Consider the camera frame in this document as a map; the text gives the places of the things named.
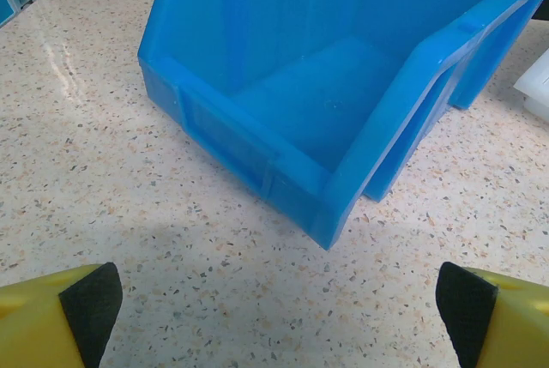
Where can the white plastic bin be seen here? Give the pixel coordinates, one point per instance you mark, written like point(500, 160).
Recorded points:
point(538, 85)

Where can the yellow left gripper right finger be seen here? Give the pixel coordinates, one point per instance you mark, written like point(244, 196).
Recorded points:
point(506, 325)

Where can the blue plastic bin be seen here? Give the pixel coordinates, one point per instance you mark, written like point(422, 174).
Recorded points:
point(257, 33)

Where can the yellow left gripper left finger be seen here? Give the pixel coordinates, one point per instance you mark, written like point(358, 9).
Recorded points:
point(38, 325)

